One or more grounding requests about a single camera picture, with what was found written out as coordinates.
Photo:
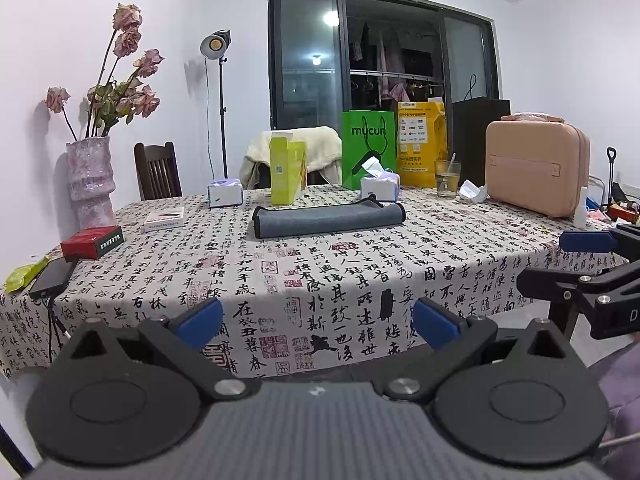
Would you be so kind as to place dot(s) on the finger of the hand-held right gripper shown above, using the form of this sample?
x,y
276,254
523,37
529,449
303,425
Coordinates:
x,y
586,241
550,282

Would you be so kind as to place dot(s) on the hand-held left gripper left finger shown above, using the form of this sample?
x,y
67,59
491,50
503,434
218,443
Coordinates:
x,y
200,324

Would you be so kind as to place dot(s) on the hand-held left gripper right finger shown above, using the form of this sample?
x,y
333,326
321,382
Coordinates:
x,y
436,327

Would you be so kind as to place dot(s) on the grey towel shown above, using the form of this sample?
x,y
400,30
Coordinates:
x,y
327,217

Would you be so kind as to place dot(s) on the small white bottle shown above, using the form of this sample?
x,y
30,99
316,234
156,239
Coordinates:
x,y
581,210

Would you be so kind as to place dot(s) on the person's purple clothing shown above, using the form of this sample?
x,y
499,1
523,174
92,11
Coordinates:
x,y
622,400

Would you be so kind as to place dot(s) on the pink suitcase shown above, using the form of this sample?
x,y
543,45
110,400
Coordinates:
x,y
535,167

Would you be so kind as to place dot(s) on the calligraphy printed tablecloth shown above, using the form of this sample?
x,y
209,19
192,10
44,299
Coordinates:
x,y
350,265

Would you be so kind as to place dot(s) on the white flat box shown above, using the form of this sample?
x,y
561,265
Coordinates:
x,y
165,217

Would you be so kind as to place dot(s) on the crumpled white paper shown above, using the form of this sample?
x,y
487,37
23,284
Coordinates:
x,y
472,191

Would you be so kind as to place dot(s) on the white tissue box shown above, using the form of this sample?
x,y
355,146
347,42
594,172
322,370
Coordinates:
x,y
380,182
225,194

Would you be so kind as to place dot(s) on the red box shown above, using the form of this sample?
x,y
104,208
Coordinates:
x,y
92,242

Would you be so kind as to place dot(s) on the glass with straw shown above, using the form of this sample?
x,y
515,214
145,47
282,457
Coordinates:
x,y
447,177

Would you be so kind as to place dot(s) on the black phone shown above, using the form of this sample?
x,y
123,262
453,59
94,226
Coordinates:
x,y
52,278

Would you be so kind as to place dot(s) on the dark wooden chair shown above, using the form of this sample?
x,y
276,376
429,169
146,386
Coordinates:
x,y
157,170

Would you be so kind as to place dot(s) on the yellow-green carton box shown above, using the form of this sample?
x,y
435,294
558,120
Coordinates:
x,y
287,170

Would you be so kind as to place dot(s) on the pink mottled vase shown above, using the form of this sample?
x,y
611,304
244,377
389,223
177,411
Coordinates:
x,y
90,182

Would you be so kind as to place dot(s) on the green packet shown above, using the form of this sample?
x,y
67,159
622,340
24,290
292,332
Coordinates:
x,y
22,276

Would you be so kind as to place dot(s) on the yellow paper bag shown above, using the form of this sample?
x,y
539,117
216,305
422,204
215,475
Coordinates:
x,y
420,142

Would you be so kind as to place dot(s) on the green paper bag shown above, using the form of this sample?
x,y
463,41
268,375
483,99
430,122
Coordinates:
x,y
367,147

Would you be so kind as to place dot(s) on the cream fleece blanket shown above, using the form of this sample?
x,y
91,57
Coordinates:
x,y
320,147

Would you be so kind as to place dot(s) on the dried pink roses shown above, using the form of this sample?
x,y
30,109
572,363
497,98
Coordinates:
x,y
125,92

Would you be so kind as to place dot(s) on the hanging pink garment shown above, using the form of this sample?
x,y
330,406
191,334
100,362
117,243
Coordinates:
x,y
390,67

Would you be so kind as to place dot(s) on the studio light on stand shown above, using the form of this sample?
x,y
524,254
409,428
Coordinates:
x,y
217,45

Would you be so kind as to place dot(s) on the black framed glass door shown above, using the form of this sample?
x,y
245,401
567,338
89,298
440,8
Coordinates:
x,y
310,60

